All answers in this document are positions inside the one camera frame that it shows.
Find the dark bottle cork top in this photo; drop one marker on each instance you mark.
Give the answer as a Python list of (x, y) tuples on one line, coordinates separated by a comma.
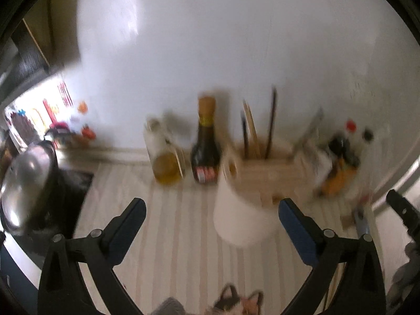
[(205, 154)]

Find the pink utensil holder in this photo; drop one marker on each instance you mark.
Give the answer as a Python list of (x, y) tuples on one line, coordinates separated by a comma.
[(250, 190)]

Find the oil dispenser bottle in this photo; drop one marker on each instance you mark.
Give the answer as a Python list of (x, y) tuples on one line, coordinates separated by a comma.
[(166, 158)]

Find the thin black chopstick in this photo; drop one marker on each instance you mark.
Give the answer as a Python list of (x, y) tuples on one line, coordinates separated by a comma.
[(245, 135)]

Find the light wooden chopstick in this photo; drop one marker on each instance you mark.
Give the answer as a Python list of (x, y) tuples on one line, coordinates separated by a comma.
[(252, 129)]

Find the dark bottle black cap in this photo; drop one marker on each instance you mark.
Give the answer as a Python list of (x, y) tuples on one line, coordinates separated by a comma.
[(366, 139)]

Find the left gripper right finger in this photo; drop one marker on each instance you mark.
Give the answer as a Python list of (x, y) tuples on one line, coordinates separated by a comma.
[(361, 287)]

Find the soy sauce bottle red cap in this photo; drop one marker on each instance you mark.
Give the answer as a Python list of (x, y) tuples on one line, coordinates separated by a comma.
[(345, 162)]

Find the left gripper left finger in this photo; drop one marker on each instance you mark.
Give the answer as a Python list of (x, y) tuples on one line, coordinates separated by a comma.
[(62, 288)]

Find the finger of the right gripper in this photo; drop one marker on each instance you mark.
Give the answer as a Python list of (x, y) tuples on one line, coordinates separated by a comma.
[(405, 210)]

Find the range hood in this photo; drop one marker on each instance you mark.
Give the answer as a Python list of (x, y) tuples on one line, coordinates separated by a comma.
[(23, 63)]

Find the black gas stove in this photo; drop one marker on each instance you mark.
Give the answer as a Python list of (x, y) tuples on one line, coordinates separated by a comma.
[(64, 207)]

